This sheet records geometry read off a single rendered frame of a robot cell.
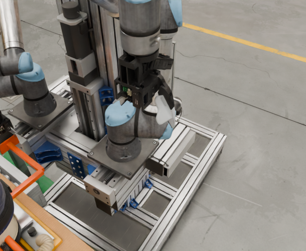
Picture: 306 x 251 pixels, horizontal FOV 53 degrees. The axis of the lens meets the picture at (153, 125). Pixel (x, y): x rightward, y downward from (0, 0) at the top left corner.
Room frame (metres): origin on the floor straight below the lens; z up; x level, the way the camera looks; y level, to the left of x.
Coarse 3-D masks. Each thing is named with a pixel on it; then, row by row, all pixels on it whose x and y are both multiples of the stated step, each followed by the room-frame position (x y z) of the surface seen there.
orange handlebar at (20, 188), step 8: (8, 144) 0.82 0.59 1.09; (16, 152) 0.78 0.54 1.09; (24, 160) 0.75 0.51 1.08; (32, 160) 0.74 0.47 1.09; (40, 168) 0.70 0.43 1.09; (32, 176) 0.67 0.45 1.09; (40, 176) 0.68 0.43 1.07; (24, 184) 0.63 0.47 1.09; (16, 192) 0.60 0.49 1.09; (8, 240) 0.42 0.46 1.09; (0, 248) 0.40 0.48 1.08; (16, 248) 0.40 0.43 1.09
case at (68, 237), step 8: (0, 176) 0.77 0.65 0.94; (8, 184) 0.73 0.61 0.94; (24, 200) 0.65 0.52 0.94; (32, 200) 0.65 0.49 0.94; (32, 208) 0.62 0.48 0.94; (40, 208) 0.62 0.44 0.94; (40, 216) 0.58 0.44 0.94; (48, 216) 0.58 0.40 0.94; (48, 224) 0.55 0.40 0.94; (56, 224) 0.55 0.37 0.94; (56, 232) 0.52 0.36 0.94; (64, 232) 0.52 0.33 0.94; (72, 232) 0.52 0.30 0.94; (64, 240) 0.49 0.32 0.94; (72, 240) 0.49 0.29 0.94; (80, 240) 0.49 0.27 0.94; (24, 248) 0.46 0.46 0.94; (56, 248) 0.46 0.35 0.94; (64, 248) 0.46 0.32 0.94; (72, 248) 0.46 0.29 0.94; (80, 248) 0.46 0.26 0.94; (88, 248) 0.46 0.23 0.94
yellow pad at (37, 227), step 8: (16, 200) 0.64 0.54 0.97; (16, 208) 0.60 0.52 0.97; (24, 208) 0.60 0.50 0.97; (32, 216) 0.57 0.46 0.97; (32, 224) 0.54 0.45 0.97; (40, 224) 0.54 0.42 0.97; (24, 232) 0.51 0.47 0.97; (32, 232) 0.49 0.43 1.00; (40, 232) 0.51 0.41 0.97; (48, 232) 0.51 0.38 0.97; (24, 240) 0.48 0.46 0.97; (32, 240) 0.48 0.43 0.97; (56, 240) 0.48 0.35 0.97; (32, 248) 0.45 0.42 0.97
